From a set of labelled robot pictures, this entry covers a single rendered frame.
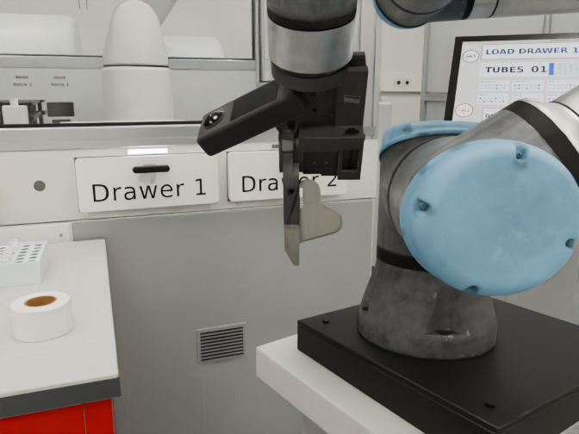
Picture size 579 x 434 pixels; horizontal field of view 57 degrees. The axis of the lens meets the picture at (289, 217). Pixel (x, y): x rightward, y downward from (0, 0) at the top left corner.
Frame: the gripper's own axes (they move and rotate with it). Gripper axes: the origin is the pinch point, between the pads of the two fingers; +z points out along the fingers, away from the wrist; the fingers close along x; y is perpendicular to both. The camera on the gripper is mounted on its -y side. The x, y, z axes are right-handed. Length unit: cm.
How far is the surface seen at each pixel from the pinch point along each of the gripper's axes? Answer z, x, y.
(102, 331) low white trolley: 14.9, -5.5, -24.3
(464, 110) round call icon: 29, 64, 42
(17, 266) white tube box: 20.4, 10.0, -42.9
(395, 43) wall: 171, 381, 88
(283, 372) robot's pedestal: 10.9, -13.8, -0.8
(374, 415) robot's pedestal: 5.8, -21.2, 8.0
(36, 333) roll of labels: 12.2, -7.6, -31.1
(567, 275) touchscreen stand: 61, 40, 69
